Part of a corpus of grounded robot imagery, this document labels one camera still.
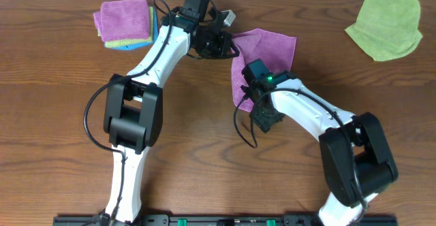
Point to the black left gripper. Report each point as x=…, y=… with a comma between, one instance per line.
x=223, y=41

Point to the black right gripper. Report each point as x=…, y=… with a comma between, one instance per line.
x=262, y=122

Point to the purple microfiber cloth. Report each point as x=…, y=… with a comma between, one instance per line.
x=276, y=50

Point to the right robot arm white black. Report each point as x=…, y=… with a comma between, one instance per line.
x=356, y=158

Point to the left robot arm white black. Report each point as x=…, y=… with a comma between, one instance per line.
x=133, y=116

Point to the folded blue cloth in stack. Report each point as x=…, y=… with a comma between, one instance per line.
x=155, y=32

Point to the folded yellow-green cloth in stack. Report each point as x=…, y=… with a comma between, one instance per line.
x=136, y=41

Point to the folded purple cloth on stack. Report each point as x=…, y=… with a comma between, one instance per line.
x=124, y=19

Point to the green microfiber cloth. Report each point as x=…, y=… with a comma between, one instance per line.
x=387, y=29

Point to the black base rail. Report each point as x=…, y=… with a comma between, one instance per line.
x=165, y=220

